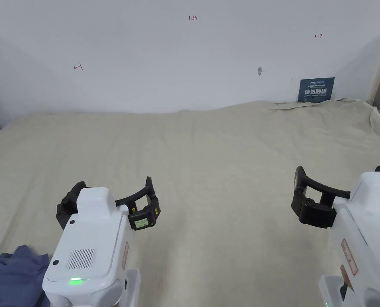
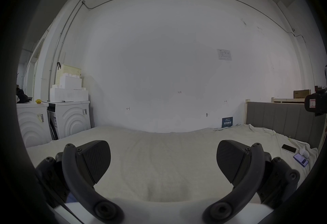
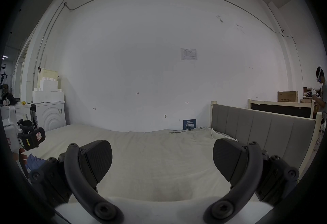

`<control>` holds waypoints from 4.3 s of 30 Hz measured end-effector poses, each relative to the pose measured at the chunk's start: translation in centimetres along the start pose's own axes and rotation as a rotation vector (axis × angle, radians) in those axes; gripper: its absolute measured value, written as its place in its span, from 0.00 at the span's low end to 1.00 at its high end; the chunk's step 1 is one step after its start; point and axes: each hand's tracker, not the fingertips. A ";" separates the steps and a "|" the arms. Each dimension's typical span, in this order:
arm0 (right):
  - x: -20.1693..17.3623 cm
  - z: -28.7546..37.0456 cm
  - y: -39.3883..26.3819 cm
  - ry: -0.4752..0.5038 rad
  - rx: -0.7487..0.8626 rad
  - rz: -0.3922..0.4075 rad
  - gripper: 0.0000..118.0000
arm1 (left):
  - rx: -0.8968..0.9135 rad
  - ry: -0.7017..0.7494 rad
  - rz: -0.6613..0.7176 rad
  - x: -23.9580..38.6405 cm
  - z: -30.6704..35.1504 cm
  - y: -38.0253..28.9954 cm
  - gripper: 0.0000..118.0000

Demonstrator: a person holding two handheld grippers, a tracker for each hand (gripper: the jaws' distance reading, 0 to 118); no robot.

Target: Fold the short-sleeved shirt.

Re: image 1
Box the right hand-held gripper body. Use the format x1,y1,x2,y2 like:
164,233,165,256
318,171,380,307

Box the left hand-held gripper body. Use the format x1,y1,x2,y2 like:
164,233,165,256
42,187,141,307

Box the person's right hand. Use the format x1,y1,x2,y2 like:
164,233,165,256
338,267,350,290

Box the dark blue garment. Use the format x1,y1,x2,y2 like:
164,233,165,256
0,244,54,307

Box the bed with beige sheet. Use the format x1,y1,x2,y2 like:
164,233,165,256
0,97,380,307

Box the blue sign card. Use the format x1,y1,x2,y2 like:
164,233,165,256
296,76,336,103

